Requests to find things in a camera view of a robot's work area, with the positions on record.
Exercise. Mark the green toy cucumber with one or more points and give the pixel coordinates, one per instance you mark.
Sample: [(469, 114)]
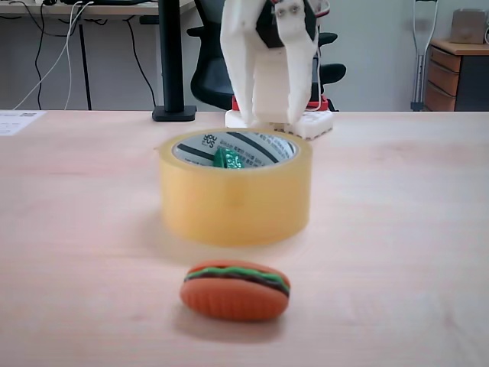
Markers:
[(228, 160)]

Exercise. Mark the red black table clamp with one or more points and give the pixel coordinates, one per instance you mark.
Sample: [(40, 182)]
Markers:
[(235, 104), (317, 105)]

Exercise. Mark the black office chair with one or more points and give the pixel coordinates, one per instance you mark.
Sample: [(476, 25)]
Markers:
[(206, 84)]

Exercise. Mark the black pole stand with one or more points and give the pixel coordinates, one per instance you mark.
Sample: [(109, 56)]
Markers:
[(170, 57)]

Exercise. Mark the grey crutch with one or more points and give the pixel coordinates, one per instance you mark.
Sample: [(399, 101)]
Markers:
[(420, 65)]

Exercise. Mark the clear packing tape roll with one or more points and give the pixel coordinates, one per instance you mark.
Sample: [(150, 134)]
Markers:
[(233, 206)]

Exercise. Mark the wooden drawer cabinet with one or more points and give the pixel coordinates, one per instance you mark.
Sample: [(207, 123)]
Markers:
[(443, 76)]

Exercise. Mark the grey desk with black legs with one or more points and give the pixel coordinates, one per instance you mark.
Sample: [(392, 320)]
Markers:
[(114, 9)]

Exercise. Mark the brown cardboard box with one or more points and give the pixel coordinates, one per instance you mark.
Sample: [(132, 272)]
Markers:
[(468, 26)]

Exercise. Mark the toy hamburger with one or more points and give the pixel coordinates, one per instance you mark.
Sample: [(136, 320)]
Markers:
[(233, 296)]

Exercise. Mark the white printed paper sheet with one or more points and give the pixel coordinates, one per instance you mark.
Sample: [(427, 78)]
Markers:
[(15, 122)]

